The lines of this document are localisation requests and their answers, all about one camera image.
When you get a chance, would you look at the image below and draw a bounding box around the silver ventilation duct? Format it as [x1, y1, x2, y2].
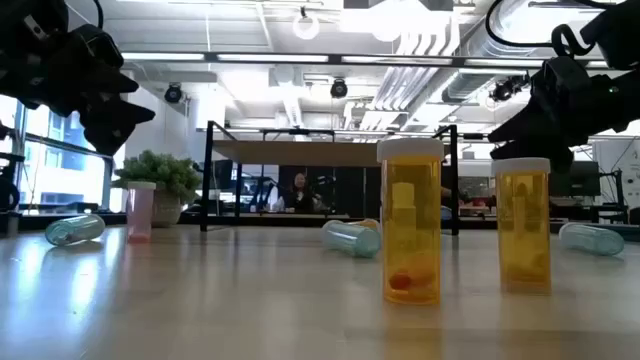
[442, 4, 551, 104]

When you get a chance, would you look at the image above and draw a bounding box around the black curved equipment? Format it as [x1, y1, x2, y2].
[0, 122, 26, 214]

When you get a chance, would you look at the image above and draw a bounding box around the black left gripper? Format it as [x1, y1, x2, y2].
[14, 24, 156, 156]

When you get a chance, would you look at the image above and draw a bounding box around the black computer monitor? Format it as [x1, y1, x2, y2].
[213, 159, 235, 191]
[549, 160, 602, 198]

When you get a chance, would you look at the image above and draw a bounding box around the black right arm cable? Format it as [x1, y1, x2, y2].
[484, 0, 609, 59]

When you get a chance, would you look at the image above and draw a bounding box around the large window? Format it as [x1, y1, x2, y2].
[0, 94, 114, 214]

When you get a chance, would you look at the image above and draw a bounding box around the wooden shelf black metal frame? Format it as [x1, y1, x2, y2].
[199, 119, 460, 237]

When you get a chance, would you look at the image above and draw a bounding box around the teal medicine bottle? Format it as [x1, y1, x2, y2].
[558, 222, 626, 257]
[44, 213, 107, 247]
[321, 219, 382, 259]

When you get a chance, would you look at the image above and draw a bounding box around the person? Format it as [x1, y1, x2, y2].
[282, 172, 321, 214]

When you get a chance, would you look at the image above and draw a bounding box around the black ceiling track spotlight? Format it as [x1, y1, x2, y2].
[489, 73, 532, 104]

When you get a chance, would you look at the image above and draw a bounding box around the amber medicine bottle white cap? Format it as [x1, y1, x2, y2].
[349, 217, 382, 232]
[376, 137, 445, 306]
[491, 157, 552, 295]

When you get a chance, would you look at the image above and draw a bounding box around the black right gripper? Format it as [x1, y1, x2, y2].
[488, 54, 640, 175]

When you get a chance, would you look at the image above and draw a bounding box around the black equipment stand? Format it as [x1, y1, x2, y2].
[599, 168, 632, 225]

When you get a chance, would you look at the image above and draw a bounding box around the pink medicine bottle white cap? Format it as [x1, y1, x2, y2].
[125, 180, 158, 245]

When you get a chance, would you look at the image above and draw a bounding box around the green plant in white pot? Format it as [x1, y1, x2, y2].
[112, 149, 202, 229]

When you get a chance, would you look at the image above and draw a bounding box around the white ring lamp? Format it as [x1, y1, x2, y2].
[292, 12, 321, 41]

